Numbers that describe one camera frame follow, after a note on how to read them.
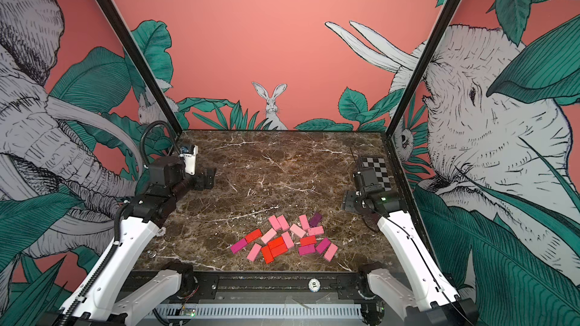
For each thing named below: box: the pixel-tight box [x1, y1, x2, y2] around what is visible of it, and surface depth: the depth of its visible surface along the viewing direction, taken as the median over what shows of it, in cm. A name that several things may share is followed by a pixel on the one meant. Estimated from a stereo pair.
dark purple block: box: [308, 212, 323, 228], surface depth 92 cm
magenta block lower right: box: [298, 244, 316, 256], surface depth 83 cm
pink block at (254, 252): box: [246, 242, 263, 262], surface depth 83 cm
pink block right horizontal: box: [308, 225, 324, 237], surface depth 88 cm
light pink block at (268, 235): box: [260, 227, 278, 244], surface depth 86 cm
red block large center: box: [267, 236, 289, 259], surface depth 84 cm
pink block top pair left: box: [268, 215, 282, 231], surface depth 90 cm
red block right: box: [299, 234, 317, 247], surface depth 85 cm
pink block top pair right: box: [277, 214, 290, 231], surface depth 90 cm
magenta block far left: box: [230, 237, 248, 255], surface depth 84 cm
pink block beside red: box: [280, 230, 295, 250], surface depth 85 cm
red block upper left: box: [244, 228, 263, 244], surface depth 87 cm
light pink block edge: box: [323, 242, 339, 262], surface depth 83 cm
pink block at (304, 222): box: [299, 214, 311, 231], surface depth 90 cm
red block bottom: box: [262, 244, 275, 265], surface depth 83 cm
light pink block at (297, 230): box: [289, 223, 306, 239], surface depth 88 cm
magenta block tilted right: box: [315, 236, 332, 255], surface depth 84 cm
